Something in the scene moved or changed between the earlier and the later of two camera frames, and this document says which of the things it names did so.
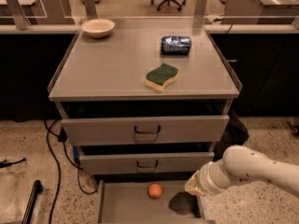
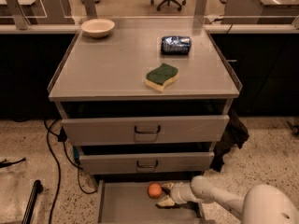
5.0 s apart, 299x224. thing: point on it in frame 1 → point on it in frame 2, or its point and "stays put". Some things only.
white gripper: (203, 178) → (176, 192)
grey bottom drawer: (128, 202) stays put
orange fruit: (154, 190) stays put
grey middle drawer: (149, 163) stays put
